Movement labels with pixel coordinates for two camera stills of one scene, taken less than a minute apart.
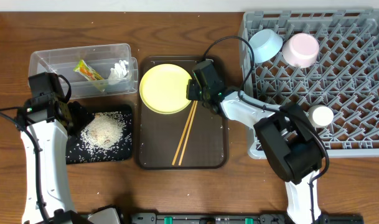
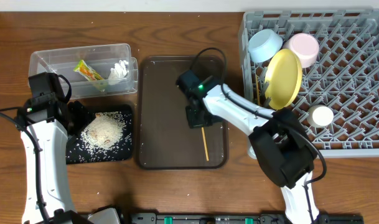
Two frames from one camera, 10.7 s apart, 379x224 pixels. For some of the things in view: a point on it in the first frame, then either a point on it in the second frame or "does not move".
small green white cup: x=320 y=116 does not move
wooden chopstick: x=183 y=134 -> x=257 y=90
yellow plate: x=163 y=89 -> x=285 y=74
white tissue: x=119 y=71 does not move
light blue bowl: x=266 y=44 does not move
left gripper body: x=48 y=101 does not move
